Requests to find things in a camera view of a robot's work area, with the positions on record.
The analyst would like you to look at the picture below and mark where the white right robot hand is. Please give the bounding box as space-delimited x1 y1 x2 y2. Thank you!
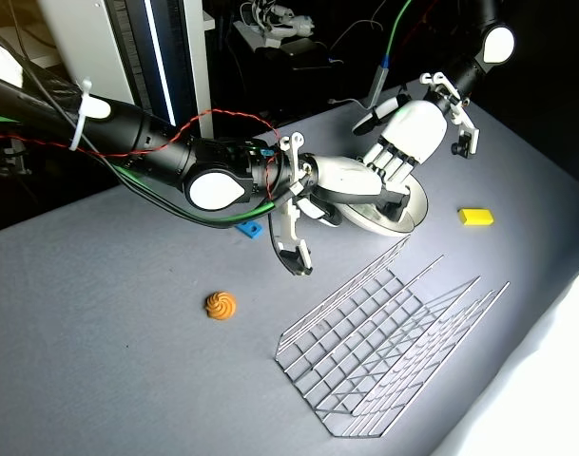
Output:
298 155 413 228

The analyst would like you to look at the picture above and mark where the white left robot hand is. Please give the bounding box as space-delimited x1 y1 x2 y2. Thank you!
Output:
352 93 450 187

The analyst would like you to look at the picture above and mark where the white ceramic plate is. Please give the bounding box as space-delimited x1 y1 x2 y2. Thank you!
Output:
341 208 414 238
338 176 430 235

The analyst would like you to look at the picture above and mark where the yellow rectangular block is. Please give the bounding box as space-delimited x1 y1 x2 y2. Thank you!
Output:
457 207 495 227

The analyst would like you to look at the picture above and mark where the blue block with two holes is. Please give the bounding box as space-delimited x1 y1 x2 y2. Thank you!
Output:
235 220 264 240

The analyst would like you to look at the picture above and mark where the black equipment box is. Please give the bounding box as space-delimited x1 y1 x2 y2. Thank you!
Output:
262 40 336 99

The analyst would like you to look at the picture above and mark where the orange swirl cookie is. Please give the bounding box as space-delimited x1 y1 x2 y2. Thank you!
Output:
204 291 238 321

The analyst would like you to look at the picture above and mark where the white robot column blue light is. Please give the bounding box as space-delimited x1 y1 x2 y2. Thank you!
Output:
36 0 215 139

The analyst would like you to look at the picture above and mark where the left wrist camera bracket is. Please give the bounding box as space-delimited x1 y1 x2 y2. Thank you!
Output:
419 71 480 161

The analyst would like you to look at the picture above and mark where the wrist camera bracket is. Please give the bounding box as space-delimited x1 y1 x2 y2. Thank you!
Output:
268 132 315 277
419 71 480 161

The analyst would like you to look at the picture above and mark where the grey cable adapter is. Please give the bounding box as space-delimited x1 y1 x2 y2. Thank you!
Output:
366 55 391 109

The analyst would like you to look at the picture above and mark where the thin white cable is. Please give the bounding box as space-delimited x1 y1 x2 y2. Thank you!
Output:
329 96 380 111

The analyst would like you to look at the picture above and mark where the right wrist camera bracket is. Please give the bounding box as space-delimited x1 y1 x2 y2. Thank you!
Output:
268 132 315 277

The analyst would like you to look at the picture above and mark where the green cable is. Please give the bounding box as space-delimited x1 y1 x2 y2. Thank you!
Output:
383 0 415 66

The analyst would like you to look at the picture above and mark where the silver wire rack shelf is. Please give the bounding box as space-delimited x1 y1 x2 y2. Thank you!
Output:
273 235 511 439

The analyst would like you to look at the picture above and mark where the white device with cables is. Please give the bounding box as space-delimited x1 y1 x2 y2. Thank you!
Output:
234 0 318 48

